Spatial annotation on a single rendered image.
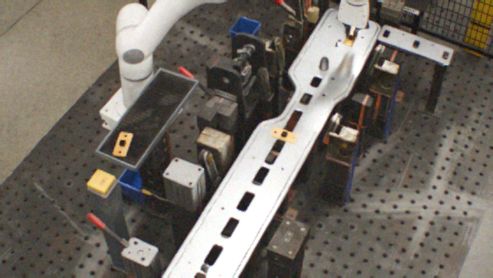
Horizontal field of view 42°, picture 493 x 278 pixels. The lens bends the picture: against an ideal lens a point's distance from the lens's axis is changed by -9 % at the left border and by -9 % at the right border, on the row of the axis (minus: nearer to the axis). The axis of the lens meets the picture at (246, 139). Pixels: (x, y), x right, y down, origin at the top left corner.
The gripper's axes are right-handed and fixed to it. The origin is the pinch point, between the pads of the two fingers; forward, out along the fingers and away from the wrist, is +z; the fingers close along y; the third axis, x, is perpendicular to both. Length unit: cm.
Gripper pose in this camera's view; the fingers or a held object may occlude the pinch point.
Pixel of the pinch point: (351, 32)
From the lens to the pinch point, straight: 243.5
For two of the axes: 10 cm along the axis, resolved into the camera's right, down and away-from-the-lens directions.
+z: 0.0, 6.4, 7.7
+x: 4.3, -6.9, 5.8
